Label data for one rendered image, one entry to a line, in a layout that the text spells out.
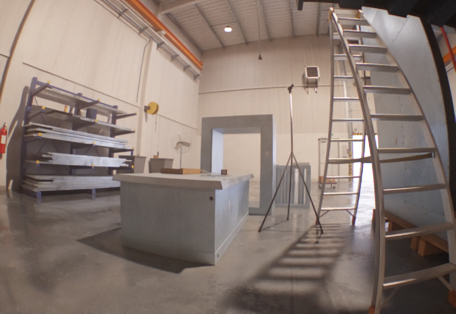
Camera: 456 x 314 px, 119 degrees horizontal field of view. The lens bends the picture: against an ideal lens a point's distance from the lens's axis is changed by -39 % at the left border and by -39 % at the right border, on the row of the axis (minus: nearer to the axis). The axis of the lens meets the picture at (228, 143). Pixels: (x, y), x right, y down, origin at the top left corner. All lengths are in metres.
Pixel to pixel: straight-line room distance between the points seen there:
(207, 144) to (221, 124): 0.41
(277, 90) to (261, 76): 1.18
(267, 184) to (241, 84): 9.44
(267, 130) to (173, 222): 2.20
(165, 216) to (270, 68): 11.30
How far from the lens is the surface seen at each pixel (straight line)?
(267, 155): 3.36
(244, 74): 12.51
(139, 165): 6.93
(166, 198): 1.72
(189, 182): 1.58
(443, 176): 1.44
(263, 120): 3.44
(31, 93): 5.37
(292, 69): 12.31
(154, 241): 1.88
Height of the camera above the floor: 0.75
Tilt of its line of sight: 6 degrees up
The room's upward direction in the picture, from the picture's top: 1 degrees clockwise
